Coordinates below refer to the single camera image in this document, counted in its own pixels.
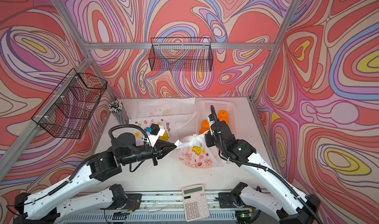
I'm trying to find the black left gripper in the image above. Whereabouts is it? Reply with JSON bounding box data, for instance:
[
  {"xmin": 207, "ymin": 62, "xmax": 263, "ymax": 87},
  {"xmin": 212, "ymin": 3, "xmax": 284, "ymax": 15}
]
[{"xmin": 120, "ymin": 139, "xmax": 177, "ymax": 167}]

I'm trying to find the white printed plastic bag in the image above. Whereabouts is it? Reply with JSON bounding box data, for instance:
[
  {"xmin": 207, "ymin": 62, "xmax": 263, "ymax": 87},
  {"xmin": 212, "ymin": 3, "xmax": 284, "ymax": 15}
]
[{"xmin": 173, "ymin": 131, "xmax": 226, "ymax": 169}]

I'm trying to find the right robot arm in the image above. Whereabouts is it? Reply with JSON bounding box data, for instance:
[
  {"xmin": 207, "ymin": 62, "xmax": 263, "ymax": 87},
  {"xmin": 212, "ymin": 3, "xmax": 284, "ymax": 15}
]
[{"xmin": 205, "ymin": 112, "xmax": 322, "ymax": 224}]

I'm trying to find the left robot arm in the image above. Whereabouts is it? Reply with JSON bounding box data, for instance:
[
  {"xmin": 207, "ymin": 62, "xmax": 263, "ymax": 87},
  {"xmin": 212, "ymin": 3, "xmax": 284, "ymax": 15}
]
[{"xmin": 14, "ymin": 132, "xmax": 176, "ymax": 224}]

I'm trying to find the orange behind top orange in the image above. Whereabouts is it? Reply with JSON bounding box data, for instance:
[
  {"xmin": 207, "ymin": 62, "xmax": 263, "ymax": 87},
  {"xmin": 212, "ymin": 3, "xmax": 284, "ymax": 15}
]
[{"xmin": 199, "ymin": 120, "xmax": 210, "ymax": 134}]

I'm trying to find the right rear orange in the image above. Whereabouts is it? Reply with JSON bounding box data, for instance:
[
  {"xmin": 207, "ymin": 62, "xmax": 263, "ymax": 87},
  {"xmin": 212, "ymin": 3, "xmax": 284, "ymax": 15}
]
[{"xmin": 218, "ymin": 110, "xmax": 229, "ymax": 125}]

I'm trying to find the white plastic basket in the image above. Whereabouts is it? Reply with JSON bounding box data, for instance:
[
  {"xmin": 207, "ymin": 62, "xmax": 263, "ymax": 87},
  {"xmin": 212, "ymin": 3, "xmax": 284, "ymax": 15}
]
[{"xmin": 196, "ymin": 100, "xmax": 237, "ymax": 135}]

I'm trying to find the metal pen cup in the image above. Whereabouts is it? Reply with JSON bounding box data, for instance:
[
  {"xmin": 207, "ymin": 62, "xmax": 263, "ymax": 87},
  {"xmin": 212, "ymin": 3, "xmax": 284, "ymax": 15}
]
[{"xmin": 108, "ymin": 100, "xmax": 128, "ymax": 124}]

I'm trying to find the pink desk calculator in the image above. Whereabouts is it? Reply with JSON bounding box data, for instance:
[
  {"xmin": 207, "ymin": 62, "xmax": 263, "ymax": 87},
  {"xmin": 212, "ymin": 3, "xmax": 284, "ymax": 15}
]
[{"xmin": 182, "ymin": 184, "xmax": 210, "ymax": 222}]

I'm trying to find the black wire basket rear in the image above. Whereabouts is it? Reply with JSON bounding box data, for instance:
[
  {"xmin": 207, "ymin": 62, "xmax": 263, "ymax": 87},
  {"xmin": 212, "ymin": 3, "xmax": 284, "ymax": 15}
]
[{"xmin": 149, "ymin": 37, "xmax": 213, "ymax": 72}]

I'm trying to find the black wire basket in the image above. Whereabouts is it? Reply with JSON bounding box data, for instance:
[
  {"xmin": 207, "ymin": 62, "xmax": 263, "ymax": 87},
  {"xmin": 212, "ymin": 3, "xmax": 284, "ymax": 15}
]
[
  {"xmin": 149, "ymin": 37, "xmax": 213, "ymax": 72},
  {"xmin": 31, "ymin": 69, "xmax": 108, "ymax": 139}
]

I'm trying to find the black wire basket left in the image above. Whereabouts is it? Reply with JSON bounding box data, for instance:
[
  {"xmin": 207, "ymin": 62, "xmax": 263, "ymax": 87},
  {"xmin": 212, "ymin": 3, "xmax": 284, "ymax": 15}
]
[{"xmin": 31, "ymin": 69, "xmax": 108, "ymax": 139}]

